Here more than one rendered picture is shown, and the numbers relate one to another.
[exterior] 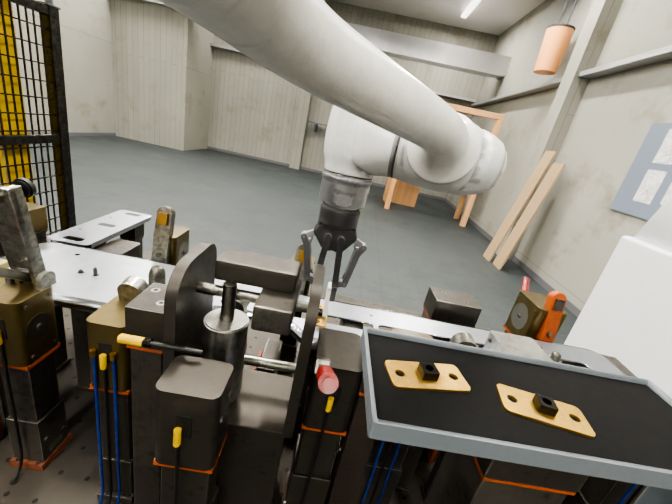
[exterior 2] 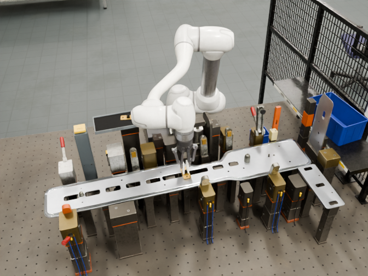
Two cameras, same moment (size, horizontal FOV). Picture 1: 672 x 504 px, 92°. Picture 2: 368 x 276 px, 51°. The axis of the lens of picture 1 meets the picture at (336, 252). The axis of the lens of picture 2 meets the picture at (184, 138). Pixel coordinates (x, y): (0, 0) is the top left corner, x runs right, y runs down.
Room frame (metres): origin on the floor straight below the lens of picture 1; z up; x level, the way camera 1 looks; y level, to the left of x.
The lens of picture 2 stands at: (2.00, -0.27, 2.43)
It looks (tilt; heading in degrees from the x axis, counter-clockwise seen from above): 40 degrees down; 169
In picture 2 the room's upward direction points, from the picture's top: 2 degrees counter-clockwise
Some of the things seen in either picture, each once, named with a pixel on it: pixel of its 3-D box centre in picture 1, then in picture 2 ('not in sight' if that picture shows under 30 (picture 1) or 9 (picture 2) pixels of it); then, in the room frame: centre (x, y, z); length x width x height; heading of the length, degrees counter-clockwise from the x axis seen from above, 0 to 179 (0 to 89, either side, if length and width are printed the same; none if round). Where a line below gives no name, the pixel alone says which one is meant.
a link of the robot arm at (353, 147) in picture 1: (365, 129); (180, 113); (0.60, 0.00, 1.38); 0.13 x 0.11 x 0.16; 78
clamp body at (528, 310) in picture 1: (513, 352); (76, 246); (0.83, -0.57, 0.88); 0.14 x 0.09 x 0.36; 3
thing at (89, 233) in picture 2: not in sight; (87, 215); (0.63, -0.52, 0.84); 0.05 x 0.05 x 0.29; 3
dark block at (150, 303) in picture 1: (157, 411); (213, 151); (0.38, 0.22, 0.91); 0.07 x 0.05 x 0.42; 3
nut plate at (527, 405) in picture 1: (544, 405); (128, 116); (0.27, -0.23, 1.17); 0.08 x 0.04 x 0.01; 82
